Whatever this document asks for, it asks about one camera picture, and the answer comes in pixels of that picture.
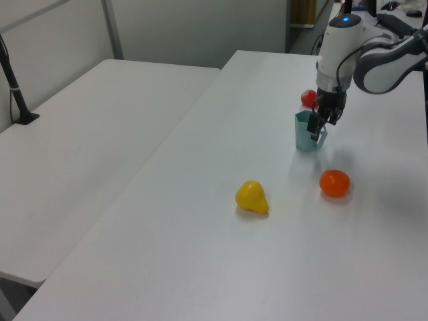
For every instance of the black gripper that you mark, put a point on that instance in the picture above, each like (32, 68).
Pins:
(332, 102)

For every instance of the teal hexagonal mug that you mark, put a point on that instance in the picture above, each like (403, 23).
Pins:
(302, 137)

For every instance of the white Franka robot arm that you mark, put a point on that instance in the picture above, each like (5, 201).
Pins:
(334, 50)

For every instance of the red toy strawberry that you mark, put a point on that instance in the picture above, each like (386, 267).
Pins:
(307, 98)

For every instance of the orange toy tangerine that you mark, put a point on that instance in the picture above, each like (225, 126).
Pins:
(334, 183)

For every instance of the yellow toy pear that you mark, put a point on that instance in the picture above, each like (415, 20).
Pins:
(250, 197)

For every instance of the black clamp stand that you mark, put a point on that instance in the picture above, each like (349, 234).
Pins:
(422, 67)

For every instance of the brown board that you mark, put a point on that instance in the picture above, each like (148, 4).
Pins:
(302, 11)

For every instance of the black keyboard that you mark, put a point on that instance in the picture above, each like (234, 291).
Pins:
(394, 23)

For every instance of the black computer mouse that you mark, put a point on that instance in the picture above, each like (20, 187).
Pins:
(414, 13)

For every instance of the white side table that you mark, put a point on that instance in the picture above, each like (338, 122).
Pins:
(83, 150)

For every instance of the grey partition post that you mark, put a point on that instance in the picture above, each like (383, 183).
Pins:
(112, 30)

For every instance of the black camera stand pole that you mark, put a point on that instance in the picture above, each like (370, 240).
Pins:
(16, 97)

